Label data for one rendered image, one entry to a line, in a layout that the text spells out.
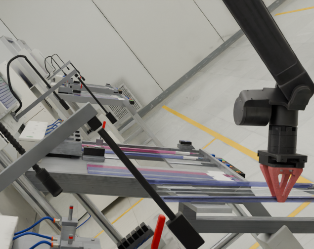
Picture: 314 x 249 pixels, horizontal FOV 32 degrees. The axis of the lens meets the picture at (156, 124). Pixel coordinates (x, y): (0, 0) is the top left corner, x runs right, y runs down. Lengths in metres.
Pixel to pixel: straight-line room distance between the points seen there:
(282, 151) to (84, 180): 0.77
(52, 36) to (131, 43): 1.15
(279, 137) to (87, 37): 7.30
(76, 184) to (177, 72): 6.83
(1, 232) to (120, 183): 0.91
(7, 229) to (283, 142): 0.56
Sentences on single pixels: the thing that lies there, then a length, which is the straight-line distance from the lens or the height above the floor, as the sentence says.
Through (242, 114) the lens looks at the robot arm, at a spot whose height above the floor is 1.11.
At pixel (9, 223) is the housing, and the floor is 1.26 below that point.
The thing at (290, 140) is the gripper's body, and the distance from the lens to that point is 1.13.
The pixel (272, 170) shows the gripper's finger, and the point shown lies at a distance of 1.12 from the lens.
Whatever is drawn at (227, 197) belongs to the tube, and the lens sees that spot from 1.11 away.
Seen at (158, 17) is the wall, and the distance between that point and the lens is 8.45.
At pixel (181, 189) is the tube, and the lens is 1.20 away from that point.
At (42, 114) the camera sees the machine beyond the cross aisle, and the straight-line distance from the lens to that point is 5.26.
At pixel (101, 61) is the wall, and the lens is 8.33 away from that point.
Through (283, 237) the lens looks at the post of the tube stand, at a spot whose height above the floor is 0.80.
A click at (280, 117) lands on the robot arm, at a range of 1.12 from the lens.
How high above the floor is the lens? 1.40
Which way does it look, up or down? 11 degrees down
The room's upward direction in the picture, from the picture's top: 39 degrees counter-clockwise
